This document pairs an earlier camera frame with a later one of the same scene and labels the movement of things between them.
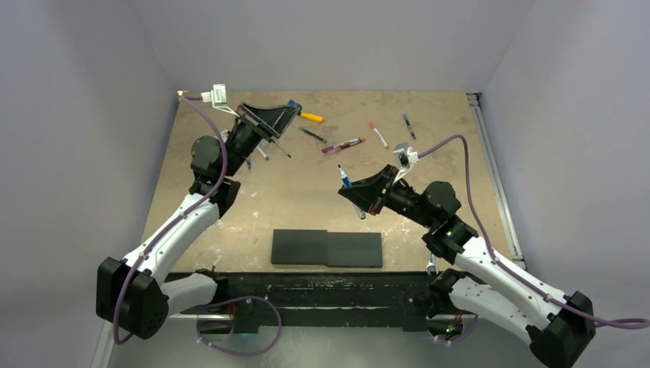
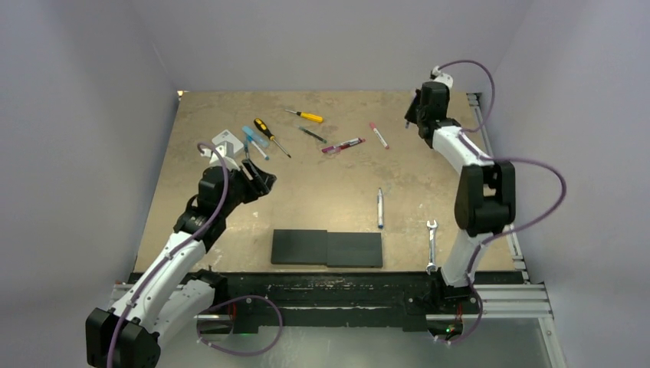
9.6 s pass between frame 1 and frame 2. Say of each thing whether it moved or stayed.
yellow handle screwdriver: stayed
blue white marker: moved
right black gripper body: moved
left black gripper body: moved
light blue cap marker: stayed
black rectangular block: stayed
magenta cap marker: stayed
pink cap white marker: stayed
